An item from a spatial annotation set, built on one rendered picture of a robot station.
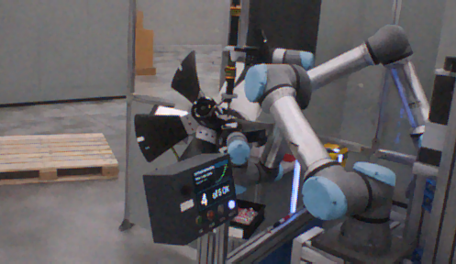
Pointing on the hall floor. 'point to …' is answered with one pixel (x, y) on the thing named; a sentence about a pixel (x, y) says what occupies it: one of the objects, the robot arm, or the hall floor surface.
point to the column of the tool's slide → (224, 40)
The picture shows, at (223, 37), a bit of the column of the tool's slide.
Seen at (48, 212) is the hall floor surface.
